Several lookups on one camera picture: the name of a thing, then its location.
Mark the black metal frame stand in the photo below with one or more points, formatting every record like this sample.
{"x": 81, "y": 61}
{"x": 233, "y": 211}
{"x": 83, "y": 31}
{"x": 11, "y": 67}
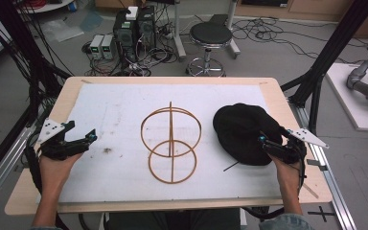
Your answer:
{"x": 332, "y": 48}
{"x": 22, "y": 48}

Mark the grey power supply unit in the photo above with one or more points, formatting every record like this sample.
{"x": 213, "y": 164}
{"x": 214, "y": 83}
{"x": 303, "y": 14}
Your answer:
{"x": 96, "y": 46}
{"x": 107, "y": 47}

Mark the person's right hand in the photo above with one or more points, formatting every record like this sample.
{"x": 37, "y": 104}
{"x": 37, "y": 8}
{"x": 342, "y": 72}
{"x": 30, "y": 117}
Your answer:
{"x": 284, "y": 172}

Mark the person's left hand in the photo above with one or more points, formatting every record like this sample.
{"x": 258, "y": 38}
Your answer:
{"x": 57, "y": 167}

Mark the white box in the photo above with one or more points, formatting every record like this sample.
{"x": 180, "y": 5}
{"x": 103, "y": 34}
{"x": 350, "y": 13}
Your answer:
{"x": 131, "y": 12}

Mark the black round stool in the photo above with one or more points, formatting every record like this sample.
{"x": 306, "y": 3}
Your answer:
{"x": 210, "y": 35}

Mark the aluminium rail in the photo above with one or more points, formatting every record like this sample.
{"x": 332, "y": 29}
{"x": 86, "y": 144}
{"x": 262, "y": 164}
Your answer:
{"x": 3, "y": 172}
{"x": 329, "y": 179}

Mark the white platform board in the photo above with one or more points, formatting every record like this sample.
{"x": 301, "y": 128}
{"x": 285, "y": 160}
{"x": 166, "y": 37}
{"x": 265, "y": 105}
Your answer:
{"x": 351, "y": 102}

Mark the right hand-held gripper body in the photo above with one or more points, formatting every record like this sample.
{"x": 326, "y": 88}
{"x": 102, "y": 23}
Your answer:
{"x": 290, "y": 148}

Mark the black hat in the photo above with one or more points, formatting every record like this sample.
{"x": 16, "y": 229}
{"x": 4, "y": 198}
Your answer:
{"x": 241, "y": 134}

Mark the clear plastic sheet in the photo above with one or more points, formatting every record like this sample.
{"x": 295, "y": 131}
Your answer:
{"x": 62, "y": 30}

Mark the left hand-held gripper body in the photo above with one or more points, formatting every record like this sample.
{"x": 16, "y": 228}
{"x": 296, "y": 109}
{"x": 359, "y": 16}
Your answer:
{"x": 56, "y": 147}

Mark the thin black stick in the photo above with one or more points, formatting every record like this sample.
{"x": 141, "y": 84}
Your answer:
{"x": 231, "y": 166}

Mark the black computer tower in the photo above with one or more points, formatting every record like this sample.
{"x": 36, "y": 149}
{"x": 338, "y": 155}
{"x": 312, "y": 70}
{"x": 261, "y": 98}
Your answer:
{"x": 146, "y": 27}
{"x": 124, "y": 33}

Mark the white table mat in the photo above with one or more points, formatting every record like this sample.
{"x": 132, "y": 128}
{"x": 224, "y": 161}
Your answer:
{"x": 124, "y": 127}

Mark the person's legs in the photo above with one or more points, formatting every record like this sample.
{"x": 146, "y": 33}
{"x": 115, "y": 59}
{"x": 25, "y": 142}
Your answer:
{"x": 172, "y": 220}

